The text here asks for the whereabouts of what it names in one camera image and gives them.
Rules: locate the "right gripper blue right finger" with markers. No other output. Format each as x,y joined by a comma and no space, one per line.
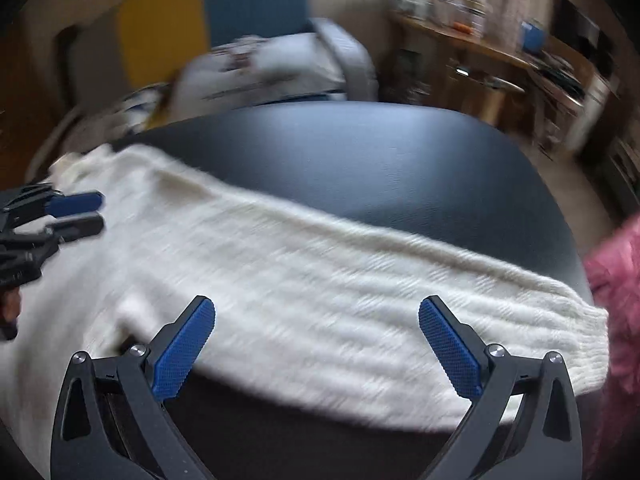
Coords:
477,376

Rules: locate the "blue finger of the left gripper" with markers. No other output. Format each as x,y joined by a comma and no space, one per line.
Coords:
71,230
60,205

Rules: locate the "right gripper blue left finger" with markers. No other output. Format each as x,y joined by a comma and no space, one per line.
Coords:
155,374

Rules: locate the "cream knitted sweater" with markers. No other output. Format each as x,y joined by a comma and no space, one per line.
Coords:
312,310

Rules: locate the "blue folding chair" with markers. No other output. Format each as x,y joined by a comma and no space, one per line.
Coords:
533,37

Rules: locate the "person left hand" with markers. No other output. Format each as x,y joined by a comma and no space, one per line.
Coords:
10,306

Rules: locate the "triangle pattern pillow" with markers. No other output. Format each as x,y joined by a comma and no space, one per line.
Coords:
125,117

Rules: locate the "pink ruffled bed cover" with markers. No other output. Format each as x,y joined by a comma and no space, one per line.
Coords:
613,277

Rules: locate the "multicolour sofa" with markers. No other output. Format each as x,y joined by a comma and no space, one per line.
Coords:
142,64

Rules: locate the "grey deer print pillow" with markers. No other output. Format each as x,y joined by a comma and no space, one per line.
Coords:
253,71

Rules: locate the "wooden side table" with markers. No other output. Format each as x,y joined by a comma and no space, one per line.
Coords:
466,74

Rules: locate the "black television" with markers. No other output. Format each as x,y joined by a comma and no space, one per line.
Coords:
569,25

